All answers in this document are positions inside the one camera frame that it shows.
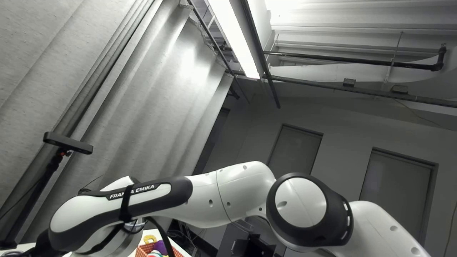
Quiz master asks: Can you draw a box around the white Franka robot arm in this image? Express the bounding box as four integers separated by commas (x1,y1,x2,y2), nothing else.
46,162,431,257

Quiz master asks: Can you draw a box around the ceiling light fixture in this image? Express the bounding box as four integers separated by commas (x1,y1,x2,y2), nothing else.
203,0,265,80

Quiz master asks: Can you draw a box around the purple plush eggplant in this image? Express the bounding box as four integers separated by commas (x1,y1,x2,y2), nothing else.
153,240,169,254

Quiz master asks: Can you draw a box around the red checkered toy basket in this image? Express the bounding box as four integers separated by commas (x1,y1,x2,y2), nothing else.
136,243,183,257

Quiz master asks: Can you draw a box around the black ceiling pipe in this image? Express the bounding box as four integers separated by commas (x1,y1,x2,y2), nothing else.
265,46,448,72

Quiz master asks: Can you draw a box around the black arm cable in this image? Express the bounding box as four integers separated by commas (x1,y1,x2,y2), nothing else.
119,187,178,257

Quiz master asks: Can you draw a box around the black camera stand left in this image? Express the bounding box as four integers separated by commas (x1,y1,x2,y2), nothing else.
0,132,93,250

